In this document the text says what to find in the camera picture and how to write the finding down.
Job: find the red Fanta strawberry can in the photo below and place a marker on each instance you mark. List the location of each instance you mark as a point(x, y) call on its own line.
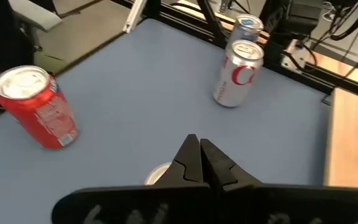
point(36, 112)

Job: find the white metal bar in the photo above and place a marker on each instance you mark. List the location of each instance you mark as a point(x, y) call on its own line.
point(134, 15)

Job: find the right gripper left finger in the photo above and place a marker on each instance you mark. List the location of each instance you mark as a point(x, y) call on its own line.
point(188, 168)

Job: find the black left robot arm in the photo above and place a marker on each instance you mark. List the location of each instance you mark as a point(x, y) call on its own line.
point(291, 18)

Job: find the wooden shelf with black frame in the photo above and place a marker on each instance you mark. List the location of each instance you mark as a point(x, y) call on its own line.
point(353, 140)

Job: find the silver Diet Coke can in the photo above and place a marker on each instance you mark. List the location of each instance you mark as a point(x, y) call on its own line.
point(236, 77)

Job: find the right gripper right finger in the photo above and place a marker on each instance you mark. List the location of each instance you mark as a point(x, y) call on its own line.
point(219, 171)

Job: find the blue grey table mat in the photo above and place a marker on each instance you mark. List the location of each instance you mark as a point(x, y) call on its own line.
point(135, 93)

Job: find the black grey office chair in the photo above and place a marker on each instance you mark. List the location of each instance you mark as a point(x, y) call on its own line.
point(2, 37)

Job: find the black metal table frame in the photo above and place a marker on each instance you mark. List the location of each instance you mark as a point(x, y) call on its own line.
point(210, 21)

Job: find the blue silver Red Bull can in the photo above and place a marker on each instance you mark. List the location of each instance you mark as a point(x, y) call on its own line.
point(158, 172)
point(247, 28)

